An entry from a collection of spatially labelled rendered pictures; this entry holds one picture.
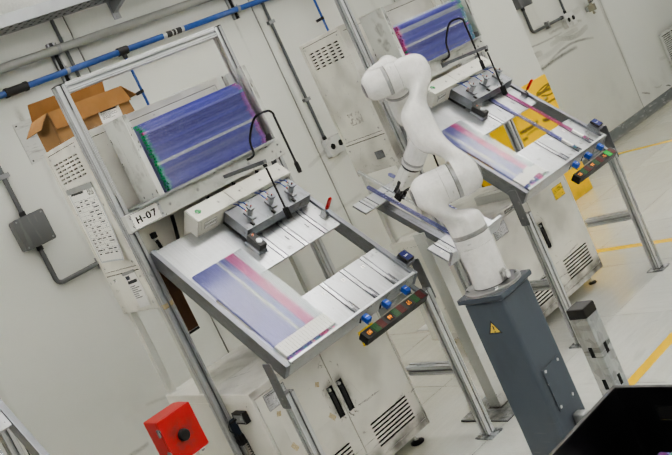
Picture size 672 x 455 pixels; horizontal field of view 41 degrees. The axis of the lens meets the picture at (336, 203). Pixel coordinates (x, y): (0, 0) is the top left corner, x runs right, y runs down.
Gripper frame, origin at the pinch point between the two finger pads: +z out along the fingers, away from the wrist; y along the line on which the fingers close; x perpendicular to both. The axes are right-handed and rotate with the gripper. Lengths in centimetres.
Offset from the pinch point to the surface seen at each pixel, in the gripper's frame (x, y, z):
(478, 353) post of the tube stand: 54, -9, 52
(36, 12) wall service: -218, 11, 41
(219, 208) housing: -45, 50, 16
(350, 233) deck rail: -8.3, 13.4, 20.4
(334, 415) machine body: 31, 52, 64
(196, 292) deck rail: -23, 81, 22
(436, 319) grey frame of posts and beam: 38.3, 12.2, 29.0
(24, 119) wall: -199, 31, 87
